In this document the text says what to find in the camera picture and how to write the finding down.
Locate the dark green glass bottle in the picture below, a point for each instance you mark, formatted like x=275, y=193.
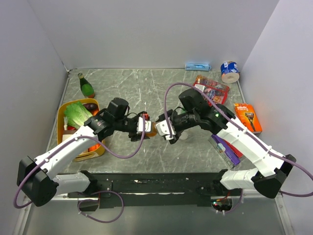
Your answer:
x=86, y=88

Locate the purple eggplant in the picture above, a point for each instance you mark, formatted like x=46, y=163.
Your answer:
x=90, y=106

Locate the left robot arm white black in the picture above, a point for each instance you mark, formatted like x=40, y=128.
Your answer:
x=40, y=179

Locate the orange fruit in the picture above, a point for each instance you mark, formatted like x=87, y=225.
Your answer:
x=94, y=147

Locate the green lettuce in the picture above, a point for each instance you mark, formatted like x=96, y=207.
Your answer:
x=76, y=114

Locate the yellow plastic basket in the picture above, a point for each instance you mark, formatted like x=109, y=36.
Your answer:
x=62, y=126

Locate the purple chocolate bar box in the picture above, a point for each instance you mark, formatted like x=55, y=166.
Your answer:
x=225, y=151

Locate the aluminium frame rail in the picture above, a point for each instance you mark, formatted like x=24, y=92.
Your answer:
x=247, y=193

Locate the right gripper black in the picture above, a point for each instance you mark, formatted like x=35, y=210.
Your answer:
x=176, y=136

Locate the blue tissue pack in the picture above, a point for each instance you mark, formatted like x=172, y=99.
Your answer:
x=197, y=67

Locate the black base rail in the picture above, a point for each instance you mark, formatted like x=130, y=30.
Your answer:
x=154, y=189

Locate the red flat box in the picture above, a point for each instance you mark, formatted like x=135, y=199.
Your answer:
x=234, y=149

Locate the toilet paper roll blue wrap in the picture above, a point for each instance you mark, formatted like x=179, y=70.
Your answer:
x=229, y=72

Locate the clear plastic lid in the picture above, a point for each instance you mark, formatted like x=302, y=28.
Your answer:
x=184, y=136

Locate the orange juice bottle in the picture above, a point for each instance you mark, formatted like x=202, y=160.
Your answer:
x=153, y=132

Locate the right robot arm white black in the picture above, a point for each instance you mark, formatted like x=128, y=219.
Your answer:
x=270, y=170

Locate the red snack bag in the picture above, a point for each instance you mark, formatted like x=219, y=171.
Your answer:
x=216, y=91

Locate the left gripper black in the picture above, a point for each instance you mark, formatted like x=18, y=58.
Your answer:
x=134, y=136

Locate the orange razor package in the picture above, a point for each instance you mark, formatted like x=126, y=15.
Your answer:
x=247, y=116

